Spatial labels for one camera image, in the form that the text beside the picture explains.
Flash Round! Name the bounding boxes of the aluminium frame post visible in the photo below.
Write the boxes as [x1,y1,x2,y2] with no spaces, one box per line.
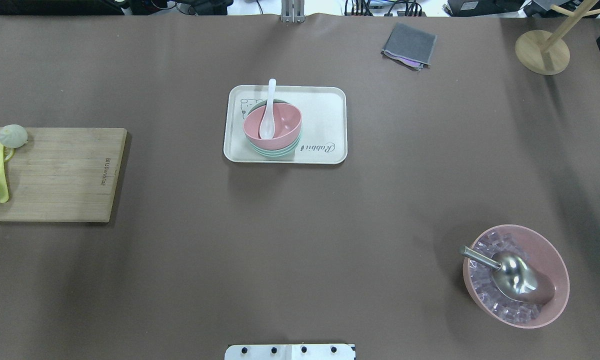
[281,0,306,24]

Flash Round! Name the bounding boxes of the cream rabbit tray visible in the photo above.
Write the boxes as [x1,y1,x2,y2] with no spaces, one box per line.
[223,85,348,165]

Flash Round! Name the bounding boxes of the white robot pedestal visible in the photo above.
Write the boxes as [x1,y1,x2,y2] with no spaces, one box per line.
[224,343,357,360]

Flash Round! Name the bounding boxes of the green stacked bowls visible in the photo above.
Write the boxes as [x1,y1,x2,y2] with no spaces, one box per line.
[245,99,301,158]

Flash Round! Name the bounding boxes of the white ceramic spoon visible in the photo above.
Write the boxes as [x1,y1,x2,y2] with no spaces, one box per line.
[258,78,277,140]

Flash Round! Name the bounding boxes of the wooden mug tree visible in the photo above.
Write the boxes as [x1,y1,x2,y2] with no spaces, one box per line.
[515,0,600,76]

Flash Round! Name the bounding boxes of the pink ice bowl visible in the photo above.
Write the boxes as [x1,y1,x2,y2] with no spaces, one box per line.
[462,224,570,329]

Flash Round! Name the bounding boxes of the metal ice scoop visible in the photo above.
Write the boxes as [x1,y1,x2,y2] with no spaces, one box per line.
[458,245,556,305]

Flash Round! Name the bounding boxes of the wooden cutting board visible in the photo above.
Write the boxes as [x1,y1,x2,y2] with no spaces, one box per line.
[0,127,127,223]

